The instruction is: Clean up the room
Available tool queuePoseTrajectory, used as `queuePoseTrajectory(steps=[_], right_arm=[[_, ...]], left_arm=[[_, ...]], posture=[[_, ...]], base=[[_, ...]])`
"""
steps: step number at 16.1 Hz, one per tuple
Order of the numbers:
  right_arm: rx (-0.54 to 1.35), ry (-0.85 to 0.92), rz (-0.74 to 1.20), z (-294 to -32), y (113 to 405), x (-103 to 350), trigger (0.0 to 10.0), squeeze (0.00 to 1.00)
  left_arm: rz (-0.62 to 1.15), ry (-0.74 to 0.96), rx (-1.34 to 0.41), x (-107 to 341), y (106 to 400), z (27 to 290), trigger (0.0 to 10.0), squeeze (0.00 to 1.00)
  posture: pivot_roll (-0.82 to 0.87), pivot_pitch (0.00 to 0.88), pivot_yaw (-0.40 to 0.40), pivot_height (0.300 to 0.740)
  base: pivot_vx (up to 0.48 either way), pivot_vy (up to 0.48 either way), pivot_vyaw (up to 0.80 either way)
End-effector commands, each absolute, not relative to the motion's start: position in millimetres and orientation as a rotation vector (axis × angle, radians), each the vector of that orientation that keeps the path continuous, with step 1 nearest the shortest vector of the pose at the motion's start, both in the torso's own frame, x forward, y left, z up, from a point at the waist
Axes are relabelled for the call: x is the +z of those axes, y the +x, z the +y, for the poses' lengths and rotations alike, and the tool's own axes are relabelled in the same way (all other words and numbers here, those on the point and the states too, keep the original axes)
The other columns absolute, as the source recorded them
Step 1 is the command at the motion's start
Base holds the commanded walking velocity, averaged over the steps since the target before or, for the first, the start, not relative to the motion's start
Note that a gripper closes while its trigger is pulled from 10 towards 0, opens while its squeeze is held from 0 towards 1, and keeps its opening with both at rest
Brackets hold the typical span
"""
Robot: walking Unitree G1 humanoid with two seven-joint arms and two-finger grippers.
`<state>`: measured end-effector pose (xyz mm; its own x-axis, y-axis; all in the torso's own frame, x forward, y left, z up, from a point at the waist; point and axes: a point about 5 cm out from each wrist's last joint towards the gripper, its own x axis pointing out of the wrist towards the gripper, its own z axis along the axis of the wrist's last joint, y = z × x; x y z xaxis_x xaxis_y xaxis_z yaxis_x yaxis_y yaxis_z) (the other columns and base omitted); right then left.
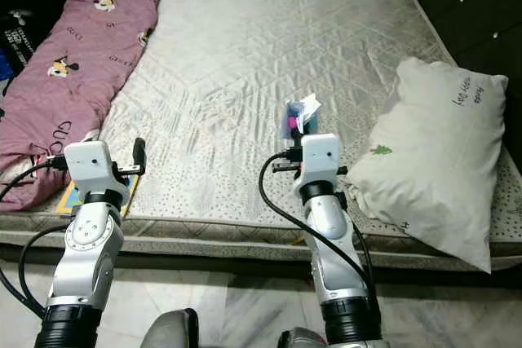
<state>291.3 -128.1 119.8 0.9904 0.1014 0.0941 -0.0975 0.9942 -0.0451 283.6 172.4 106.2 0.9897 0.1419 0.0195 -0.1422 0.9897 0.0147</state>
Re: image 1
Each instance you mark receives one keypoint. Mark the pink printed blanket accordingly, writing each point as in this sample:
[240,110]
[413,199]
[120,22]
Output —
[65,63]

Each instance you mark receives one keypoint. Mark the grey bed base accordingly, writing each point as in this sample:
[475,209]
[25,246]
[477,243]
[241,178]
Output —
[212,246]

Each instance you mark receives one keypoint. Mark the grey robot leg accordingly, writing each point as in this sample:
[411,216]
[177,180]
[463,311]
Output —
[302,340]
[171,332]

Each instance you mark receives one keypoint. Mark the grey left robot leg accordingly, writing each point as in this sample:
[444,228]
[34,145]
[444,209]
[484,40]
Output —
[171,332]

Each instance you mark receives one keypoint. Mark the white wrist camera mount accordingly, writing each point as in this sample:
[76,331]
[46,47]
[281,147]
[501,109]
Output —
[90,165]
[320,159]

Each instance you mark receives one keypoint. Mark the grey right robot leg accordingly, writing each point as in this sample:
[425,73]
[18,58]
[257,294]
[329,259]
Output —
[302,340]

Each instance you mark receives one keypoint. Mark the black tufted headboard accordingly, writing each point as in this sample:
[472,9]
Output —
[473,6]

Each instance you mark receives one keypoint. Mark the white quilted mattress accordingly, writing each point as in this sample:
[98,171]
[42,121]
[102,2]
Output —
[261,63]

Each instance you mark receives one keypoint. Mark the blue cloth bundle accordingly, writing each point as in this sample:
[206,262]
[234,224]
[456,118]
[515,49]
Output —
[4,67]

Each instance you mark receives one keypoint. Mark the white pillow with green tree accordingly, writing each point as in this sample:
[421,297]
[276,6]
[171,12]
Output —
[432,160]

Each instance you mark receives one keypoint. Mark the colourful children's picture book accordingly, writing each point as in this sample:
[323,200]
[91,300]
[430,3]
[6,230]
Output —
[67,199]

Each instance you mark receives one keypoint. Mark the black bag with white print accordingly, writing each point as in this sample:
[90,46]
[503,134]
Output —
[15,38]

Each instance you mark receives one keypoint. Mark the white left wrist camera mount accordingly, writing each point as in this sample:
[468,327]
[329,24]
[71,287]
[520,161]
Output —
[90,165]

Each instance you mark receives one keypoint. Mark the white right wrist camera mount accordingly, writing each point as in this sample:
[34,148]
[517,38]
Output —
[320,159]

